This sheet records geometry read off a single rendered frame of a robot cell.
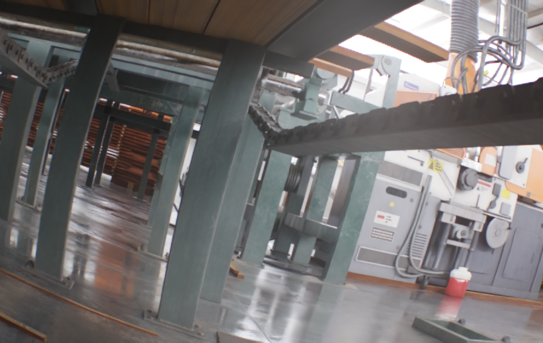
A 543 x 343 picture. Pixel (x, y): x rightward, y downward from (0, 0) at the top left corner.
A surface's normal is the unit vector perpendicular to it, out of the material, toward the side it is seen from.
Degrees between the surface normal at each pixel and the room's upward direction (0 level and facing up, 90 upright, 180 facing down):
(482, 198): 90
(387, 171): 90
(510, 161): 90
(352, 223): 90
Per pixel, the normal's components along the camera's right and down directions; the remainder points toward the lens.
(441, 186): 0.15, 0.00
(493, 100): -0.95, -0.27
